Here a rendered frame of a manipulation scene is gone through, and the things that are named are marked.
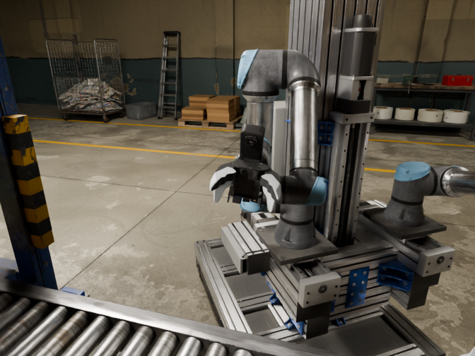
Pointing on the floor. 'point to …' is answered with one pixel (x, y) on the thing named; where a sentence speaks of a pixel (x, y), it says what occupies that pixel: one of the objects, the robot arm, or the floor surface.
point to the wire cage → (90, 88)
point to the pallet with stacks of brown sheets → (211, 111)
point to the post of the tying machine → (37, 267)
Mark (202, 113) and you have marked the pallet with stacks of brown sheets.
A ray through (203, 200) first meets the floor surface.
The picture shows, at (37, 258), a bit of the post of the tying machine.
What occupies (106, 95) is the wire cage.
